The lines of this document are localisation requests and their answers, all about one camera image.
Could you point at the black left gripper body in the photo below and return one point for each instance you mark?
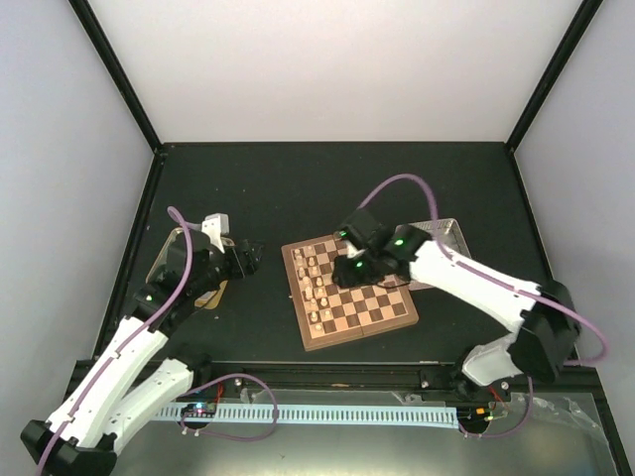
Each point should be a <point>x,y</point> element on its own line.
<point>236,269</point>

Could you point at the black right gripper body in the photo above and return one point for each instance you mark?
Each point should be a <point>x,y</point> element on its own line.
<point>363,274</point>

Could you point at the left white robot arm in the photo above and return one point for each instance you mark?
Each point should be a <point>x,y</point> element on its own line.
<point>88,432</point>

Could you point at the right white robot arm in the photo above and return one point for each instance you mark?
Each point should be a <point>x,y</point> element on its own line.
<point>541,331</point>

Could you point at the wooden chess board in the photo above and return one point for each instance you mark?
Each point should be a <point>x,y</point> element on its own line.
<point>356,313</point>

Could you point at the left controller board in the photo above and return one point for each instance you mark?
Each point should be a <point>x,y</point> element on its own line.
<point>204,410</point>

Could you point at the controller board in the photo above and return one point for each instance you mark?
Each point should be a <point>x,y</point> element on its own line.
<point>479,414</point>
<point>204,410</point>

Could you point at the right controller board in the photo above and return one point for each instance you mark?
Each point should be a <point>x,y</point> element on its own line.
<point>479,414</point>

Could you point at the gold metal tray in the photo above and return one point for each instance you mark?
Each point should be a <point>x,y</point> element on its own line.
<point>210,257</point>

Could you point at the pink metal tray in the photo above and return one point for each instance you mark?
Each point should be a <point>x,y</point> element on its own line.
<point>449,233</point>

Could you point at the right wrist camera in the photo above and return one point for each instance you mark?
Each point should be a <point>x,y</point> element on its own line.
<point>362,230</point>

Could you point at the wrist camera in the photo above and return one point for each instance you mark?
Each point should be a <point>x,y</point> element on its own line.
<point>362,230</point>
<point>215,226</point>

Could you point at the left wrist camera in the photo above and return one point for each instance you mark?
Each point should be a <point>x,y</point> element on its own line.
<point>215,226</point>

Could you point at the black front rail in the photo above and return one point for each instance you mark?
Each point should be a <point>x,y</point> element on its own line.
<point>444,380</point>

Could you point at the white slotted cable duct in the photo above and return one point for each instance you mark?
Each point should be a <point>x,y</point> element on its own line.
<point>319,415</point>

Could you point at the black frame post left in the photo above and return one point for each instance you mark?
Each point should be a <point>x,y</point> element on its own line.
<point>98,38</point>

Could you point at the black frame post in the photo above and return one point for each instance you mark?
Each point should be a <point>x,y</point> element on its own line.
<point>98,38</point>
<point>575,31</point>

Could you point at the black frame post right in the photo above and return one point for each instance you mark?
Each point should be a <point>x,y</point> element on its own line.
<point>575,31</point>

